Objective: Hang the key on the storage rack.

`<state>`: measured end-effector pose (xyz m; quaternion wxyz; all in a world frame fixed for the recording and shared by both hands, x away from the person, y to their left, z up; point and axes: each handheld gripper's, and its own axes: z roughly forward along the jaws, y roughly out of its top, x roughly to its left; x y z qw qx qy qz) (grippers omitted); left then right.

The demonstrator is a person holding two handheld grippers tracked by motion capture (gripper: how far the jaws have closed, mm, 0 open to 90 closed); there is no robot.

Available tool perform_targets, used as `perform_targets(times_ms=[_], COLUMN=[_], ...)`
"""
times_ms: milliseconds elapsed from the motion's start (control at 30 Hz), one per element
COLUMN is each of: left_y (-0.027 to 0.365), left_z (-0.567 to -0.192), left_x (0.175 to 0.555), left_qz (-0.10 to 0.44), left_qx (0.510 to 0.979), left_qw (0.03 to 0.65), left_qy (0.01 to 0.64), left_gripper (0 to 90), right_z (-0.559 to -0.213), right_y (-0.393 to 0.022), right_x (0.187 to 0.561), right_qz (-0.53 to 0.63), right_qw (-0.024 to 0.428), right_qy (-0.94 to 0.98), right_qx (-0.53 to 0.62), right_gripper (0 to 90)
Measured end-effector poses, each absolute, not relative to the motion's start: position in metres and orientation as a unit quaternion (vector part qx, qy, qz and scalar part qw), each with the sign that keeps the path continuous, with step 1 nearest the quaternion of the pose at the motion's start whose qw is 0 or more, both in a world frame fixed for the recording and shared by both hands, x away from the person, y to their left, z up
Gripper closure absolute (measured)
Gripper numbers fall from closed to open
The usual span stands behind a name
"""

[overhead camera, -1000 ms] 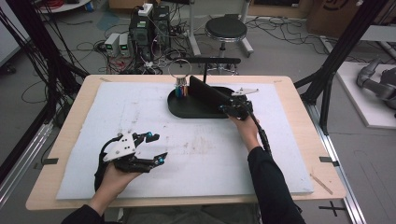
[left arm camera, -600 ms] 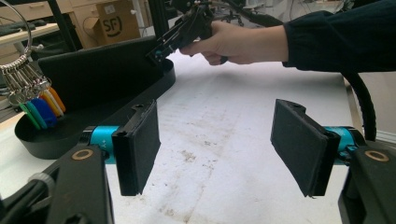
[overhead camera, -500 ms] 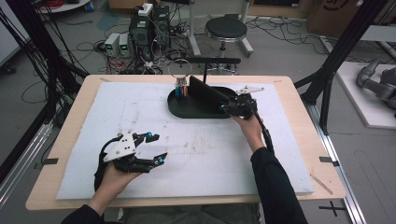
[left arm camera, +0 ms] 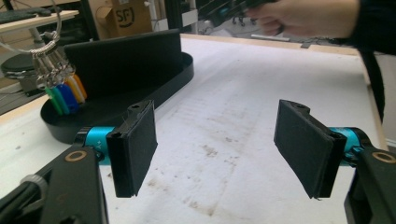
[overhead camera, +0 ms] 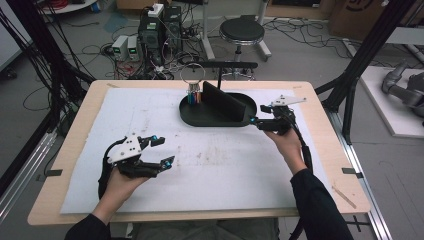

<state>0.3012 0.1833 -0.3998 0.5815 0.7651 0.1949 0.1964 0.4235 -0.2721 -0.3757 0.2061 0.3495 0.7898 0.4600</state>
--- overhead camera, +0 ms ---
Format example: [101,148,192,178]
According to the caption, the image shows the key ring with coloured keys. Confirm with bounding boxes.
[179,62,207,106]

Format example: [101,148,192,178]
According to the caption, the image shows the white power strip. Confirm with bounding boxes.
[147,3,165,19]

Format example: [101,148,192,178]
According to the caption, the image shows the person's right hand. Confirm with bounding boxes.
[263,128,304,163]

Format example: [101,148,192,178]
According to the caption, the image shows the white platform board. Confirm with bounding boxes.
[359,65,424,139]

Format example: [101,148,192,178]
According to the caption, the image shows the black metal frame post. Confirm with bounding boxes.
[314,0,418,145]

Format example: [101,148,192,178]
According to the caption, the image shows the black frame with cable bundle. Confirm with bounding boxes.
[0,0,96,138]

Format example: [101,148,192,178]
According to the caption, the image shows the black T-shaped stand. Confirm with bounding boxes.
[187,61,260,91]

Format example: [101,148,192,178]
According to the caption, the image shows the person's left hand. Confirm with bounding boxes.
[103,166,151,206]

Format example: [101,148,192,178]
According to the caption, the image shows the black oval tray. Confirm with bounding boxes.
[178,92,258,128]

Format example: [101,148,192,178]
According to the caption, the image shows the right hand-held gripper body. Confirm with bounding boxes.
[258,94,308,136]

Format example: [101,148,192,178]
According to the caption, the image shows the white round table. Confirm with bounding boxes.
[39,0,98,16]

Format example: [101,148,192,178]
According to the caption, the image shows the black tape strip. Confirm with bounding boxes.
[341,167,365,180]
[35,168,64,183]

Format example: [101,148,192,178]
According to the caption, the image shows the grey bench power supply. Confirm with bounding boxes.
[126,35,141,62]
[111,34,130,62]

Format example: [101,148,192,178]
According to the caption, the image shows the aluminium rail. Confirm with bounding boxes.
[323,109,395,240]
[0,130,58,222]

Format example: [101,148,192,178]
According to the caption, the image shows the white foam mat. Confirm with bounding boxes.
[59,87,334,215]

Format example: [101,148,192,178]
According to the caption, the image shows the person's grey trousers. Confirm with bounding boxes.
[132,217,282,240]

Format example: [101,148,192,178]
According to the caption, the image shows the tangle of floor cables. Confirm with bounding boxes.
[19,0,354,81]

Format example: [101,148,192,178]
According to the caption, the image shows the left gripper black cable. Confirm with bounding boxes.
[97,137,129,201]

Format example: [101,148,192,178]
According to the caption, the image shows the black round stool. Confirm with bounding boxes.
[213,17,267,81]

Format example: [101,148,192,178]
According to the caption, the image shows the brown cardboard box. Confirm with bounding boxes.
[327,0,424,42]

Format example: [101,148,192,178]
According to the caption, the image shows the black computer tower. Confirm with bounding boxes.
[137,5,183,67]

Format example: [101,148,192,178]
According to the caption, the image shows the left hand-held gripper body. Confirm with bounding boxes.
[106,133,162,179]

